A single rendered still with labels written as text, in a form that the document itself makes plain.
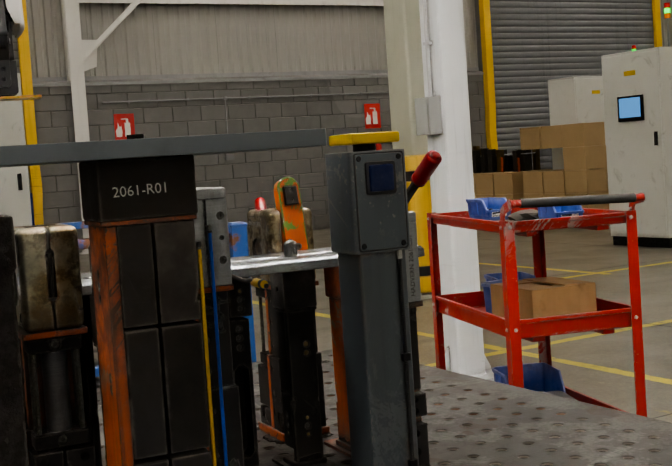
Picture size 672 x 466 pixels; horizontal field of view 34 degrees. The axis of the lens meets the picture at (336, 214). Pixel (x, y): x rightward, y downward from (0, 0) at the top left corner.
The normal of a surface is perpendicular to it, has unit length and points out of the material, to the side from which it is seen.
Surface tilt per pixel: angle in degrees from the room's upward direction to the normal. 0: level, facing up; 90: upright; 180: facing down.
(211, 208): 90
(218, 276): 90
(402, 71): 90
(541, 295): 90
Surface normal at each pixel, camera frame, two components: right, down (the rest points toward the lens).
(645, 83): -0.86, 0.08
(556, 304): 0.39, 0.02
